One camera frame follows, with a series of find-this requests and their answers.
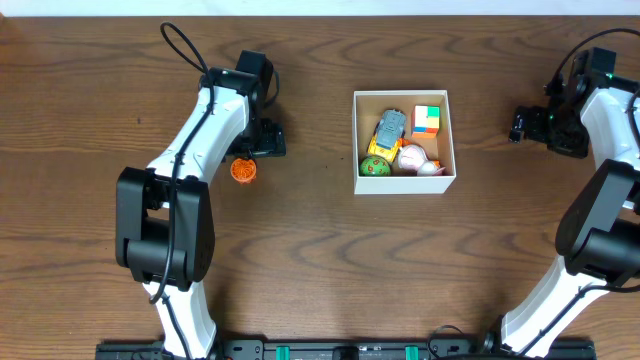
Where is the orange numbered ball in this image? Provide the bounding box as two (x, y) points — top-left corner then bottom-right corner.
(230, 158), (257, 184)

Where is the colourful puzzle cube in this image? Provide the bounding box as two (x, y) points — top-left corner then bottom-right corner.
(411, 105), (440, 139)

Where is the pink white toy figure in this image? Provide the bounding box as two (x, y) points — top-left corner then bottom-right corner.
(396, 143), (445, 177)

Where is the green numbered ball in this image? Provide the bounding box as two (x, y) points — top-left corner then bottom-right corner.
(359, 155), (392, 177)

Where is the yellow grey toy truck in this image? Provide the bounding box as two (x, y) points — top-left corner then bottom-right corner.
(367, 109), (407, 163)

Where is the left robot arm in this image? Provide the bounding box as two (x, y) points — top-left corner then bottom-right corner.
(96, 50), (286, 359)

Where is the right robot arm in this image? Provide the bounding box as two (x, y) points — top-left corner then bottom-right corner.
(478, 47), (639, 358)

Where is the white cardboard box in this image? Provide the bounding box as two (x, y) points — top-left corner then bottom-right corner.
(352, 90), (457, 195)

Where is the right black cable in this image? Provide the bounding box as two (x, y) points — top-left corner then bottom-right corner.
(543, 27), (640, 131)

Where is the black cable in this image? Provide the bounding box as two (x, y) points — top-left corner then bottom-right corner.
(543, 27), (640, 131)
(148, 21), (216, 360)

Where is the left black cable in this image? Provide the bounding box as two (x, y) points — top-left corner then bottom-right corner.
(148, 21), (216, 360)

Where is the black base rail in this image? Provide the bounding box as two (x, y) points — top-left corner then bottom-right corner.
(95, 338), (597, 360)

